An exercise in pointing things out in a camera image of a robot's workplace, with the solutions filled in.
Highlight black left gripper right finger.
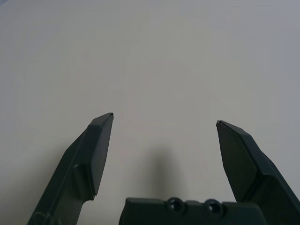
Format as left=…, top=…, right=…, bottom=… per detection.
left=215, top=120, right=300, bottom=225

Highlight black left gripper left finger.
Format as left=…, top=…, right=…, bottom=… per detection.
left=26, top=112, right=115, bottom=225

